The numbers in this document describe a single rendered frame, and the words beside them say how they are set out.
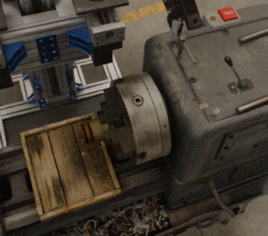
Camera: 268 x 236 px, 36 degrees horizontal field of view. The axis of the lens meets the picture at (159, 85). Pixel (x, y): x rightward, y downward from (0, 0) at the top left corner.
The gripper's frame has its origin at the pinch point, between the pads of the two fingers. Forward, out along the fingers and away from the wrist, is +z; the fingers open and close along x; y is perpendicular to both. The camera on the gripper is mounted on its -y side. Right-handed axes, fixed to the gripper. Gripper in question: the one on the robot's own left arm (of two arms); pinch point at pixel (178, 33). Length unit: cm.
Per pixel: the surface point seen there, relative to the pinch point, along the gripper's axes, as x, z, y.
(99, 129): 32.5, 23.2, -14.1
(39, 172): 56, 46, -12
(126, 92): 21.5, 11.4, -9.8
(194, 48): -7.2, 9.5, -1.1
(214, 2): -105, 136, 127
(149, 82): 12.7, 11.8, -8.1
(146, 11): -47, 136, 135
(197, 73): -3.5, 9.5, -11.2
